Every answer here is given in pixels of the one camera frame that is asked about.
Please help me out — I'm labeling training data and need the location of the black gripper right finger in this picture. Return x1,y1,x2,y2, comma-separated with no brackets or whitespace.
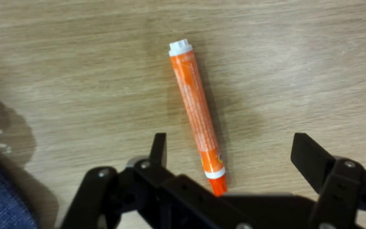
289,133,364,229

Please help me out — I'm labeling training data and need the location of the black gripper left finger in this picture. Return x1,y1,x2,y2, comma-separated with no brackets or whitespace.
59,133,180,229

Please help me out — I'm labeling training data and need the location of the orange marker pen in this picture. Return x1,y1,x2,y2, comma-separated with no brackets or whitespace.
167,39,228,198

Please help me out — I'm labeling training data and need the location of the navy blue cloth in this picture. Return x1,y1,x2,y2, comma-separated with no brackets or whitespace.
0,145,39,229

